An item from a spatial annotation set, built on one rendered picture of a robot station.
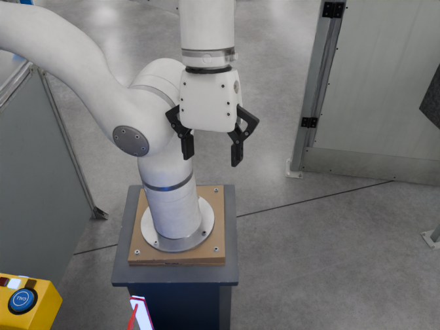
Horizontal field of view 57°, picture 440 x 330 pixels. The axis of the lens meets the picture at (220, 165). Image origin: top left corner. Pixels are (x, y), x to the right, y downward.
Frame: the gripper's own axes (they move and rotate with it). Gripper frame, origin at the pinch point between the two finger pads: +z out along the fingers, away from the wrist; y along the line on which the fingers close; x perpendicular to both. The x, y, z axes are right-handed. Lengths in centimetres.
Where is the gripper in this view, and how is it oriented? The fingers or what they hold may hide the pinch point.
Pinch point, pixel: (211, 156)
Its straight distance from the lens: 70.9
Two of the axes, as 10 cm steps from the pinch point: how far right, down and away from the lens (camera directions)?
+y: -9.2, -1.3, 3.7
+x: -3.9, 3.7, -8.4
